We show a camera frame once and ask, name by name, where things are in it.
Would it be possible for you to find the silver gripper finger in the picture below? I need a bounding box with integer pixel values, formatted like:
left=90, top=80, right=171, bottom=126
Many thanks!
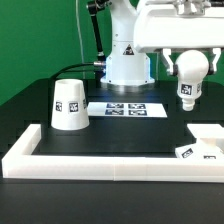
left=162, top=48, right=178, bottom=76
left=208, top=48, right=222, bottom=75

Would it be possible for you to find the black cable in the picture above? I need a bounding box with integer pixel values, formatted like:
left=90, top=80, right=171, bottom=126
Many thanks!
left=49, top=61, right=108, bottom=81

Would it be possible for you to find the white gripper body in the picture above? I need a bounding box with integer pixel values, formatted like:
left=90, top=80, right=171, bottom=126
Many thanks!
left=133, top=6, right=224, bottom=53

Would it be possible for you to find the white lamp shade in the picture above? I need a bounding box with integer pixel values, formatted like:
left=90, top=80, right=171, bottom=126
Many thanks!
left=51, top=79, right=89, bottom=131

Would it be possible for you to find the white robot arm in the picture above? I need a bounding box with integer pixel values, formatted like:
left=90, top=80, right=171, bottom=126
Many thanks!
left=101, top=0, right=224, bottom=87

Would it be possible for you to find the white U-shaped fence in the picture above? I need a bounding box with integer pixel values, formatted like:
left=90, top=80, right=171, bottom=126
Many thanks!
left=2, top=124, right=224, bottom=183

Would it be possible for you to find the white marker sheet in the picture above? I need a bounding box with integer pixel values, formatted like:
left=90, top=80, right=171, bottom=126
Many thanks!
left=88, top=102, right=167, bottom=118

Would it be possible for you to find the thin white cable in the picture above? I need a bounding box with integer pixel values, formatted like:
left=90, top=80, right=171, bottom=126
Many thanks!
left=75, top=0, right=86, bottom=80

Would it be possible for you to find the white lamp base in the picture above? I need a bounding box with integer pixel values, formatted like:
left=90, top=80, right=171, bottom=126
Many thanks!
left=175, top=124, right=224, bottom=160

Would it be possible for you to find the white lamp bulb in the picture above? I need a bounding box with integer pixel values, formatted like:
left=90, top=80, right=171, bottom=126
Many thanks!
left=176, top=50, right=209, bottom=111

